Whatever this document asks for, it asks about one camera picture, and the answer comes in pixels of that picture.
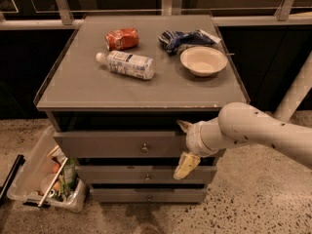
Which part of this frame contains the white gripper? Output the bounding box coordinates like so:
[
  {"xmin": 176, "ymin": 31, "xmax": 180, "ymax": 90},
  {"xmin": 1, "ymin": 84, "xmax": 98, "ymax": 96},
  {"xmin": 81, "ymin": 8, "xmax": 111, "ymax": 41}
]
[{"xmin": 174, "ymin": 120, "xmax": 220, "ymax": 179}]

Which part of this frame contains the grey top drawer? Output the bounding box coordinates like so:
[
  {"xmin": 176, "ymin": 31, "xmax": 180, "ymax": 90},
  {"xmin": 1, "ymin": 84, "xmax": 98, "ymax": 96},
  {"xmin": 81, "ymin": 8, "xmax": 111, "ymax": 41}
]
[{"xmin": 54, "ymin": 131, "xmax": 187, "ymax": 158}]

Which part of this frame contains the grey drawer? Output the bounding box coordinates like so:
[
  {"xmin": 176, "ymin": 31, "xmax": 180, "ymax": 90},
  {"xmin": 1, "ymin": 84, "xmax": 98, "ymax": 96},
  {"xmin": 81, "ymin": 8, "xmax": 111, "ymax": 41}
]
[
  {"xmin": 54, "ymin": 131, "xmax": 187, "ymax": 158},
  {"xmin": 90, "ymin": 189, "xmax": 208, "ymax": 203},
  {"xmin": 76, "ymin": 166, "xmax": 216, "ymax": 184}
]

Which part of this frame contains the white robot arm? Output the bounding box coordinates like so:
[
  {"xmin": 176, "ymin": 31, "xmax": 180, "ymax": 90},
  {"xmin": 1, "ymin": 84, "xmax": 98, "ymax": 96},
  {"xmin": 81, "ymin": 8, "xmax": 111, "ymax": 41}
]
[{"xmin": 174, "ymin": 53, "xmax": 312, "ymax": 179}]

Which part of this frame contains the grey drawer cabinet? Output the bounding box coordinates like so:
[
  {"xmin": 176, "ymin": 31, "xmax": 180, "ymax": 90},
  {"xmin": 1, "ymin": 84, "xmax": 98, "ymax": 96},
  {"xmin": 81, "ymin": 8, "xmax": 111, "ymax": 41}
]
[{"xmin": 35, "ymin": 16, "xmax": 249, "ymax": 191}]

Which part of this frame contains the grey bottom drawer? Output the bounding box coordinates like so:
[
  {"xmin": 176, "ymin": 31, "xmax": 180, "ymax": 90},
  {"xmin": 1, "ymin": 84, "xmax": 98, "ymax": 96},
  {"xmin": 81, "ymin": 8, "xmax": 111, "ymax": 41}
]
[{"xmin": 90, "ymin": 189, "xmax": 208, "ymax": 203}]

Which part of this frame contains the grey middle drawer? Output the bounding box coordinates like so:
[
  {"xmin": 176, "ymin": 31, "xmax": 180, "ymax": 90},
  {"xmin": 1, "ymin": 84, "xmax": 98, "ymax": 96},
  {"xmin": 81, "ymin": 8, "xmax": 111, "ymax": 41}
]
[{"xmin": 76, "ymin": 166, "xmax": 216, "ymax": 184}]

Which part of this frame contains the white paper bowl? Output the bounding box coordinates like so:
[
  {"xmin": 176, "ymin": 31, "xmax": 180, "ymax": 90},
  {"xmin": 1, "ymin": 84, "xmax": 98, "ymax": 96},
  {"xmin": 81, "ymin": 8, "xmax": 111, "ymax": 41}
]
[{"xmin": 180, "ymin": 47, "xmax": 228, "ymax": 77}]

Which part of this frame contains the clear plastic water bottle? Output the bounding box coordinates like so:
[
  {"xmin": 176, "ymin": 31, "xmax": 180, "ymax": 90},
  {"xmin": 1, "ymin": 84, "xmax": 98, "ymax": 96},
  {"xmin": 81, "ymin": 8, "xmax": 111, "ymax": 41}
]
[{"xmin": 96, "ymin": 51, "xmax": 155, "ymax": 80}]

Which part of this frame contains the blue crumpled chip bag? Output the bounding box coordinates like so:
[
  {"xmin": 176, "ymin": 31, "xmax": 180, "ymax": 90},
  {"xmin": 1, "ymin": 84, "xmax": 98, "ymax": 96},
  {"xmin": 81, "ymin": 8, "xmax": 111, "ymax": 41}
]
[{"xmin": 159, "ymin": 29, "xmax": 221, "ymax": 55}]

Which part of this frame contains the green packet in bin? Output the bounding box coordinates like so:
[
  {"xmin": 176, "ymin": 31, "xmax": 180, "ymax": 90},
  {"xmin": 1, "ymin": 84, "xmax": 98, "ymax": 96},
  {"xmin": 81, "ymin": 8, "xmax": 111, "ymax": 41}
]
[{"xmin": 62, "ymin": 159, "xmax": 77, "ymax": 192}]

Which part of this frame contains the crushed red soda can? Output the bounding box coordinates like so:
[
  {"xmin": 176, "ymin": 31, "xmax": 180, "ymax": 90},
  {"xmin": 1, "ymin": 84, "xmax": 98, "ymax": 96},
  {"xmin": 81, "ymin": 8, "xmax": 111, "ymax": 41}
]
[{"xmin": 105, "ymin": 27, "xmax": 138, "ymax": 51}]

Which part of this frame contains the clear plastic storage bin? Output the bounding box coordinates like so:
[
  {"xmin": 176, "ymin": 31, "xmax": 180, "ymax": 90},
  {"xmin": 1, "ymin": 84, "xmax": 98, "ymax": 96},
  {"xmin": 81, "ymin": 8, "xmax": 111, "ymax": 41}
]
[{"xmin": 7, "ymin": 126, "xmax": 88, "ymax": 213}]

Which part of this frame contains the metal window railing frame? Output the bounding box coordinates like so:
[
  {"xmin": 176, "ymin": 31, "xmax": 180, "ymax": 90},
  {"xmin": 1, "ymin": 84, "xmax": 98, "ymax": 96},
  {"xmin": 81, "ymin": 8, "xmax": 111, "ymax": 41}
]
[{"xmin": 0, "ymin": 0, "xmax": 312, "ymax": 30}]

